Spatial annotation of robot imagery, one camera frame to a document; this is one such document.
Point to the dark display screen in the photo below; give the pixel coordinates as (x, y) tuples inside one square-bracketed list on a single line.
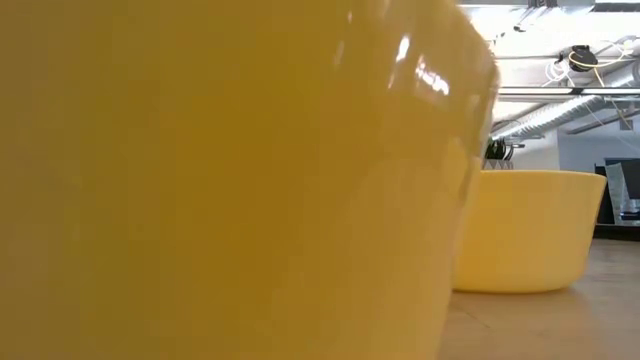
[(602, 200)]

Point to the black aluminium table frame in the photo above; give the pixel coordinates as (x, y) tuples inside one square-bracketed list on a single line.
[(620, 232)]

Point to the yellow mini bowl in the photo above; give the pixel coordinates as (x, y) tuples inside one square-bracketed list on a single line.
[(225, 200), (530, 235)]

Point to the green spiky plant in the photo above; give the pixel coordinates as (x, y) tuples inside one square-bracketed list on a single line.
[(497, 150)]

